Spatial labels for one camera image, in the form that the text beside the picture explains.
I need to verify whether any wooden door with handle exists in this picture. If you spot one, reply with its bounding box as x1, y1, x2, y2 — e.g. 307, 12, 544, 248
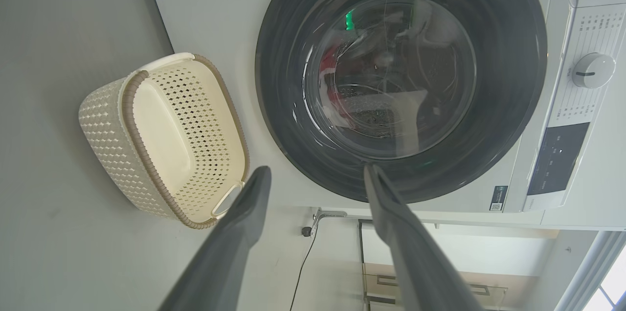
360, 221, 558, 311

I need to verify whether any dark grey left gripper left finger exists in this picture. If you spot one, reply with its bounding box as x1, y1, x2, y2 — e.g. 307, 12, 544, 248
159, 165, 272, 311

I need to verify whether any white window frame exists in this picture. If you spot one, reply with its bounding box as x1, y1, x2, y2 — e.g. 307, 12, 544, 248
555, 230, 626, 311

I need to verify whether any thin black floor cable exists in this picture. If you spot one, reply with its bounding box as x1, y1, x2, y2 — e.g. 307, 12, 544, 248
289, 225, 318, 311

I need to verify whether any round black glass washer door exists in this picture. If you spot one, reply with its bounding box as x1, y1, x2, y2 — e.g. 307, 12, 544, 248
254, 0, 548, 204

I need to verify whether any white round control knob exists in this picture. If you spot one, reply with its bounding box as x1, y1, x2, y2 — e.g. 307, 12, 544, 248
572, 52, 616, 89

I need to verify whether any cream perforated laundry basket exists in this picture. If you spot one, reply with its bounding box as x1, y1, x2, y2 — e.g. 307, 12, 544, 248
78, 53, 250, 230

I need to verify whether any small dark QR sticker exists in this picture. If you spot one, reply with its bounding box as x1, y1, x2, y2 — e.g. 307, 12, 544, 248
490, 185, 510, 212

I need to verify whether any metal leg with caster wheel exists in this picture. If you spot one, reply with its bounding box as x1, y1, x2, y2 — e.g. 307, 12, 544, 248
301, 207, 348, 238

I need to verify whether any white front-load washing machine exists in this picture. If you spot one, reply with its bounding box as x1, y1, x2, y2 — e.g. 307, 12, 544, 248
142, 0, 626, 226

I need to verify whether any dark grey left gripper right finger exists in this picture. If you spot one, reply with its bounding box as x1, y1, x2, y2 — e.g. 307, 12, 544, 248
364, 164, 484, 311

